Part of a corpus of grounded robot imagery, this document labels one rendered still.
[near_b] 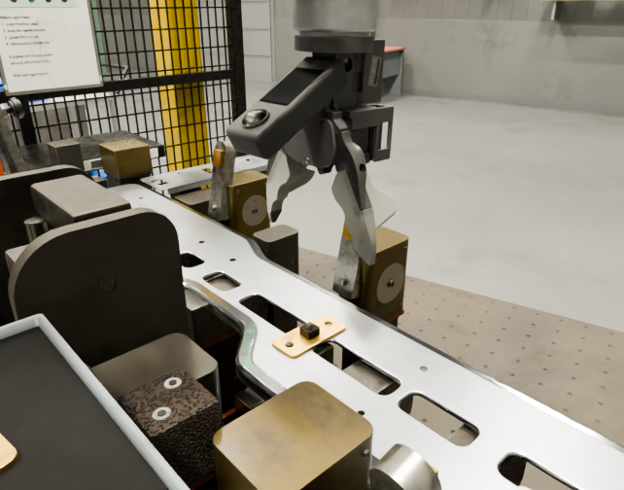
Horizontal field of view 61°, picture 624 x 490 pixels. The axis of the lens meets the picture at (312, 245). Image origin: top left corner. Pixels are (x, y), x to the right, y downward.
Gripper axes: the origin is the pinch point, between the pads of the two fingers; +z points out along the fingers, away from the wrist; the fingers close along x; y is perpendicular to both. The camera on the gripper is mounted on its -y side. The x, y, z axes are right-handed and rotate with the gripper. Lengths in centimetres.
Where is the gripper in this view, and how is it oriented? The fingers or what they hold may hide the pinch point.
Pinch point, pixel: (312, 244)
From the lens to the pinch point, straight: 54.0
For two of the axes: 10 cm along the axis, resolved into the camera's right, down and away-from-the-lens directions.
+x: -6.7, -3.1, 6.7
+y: 7.4, -2.6, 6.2
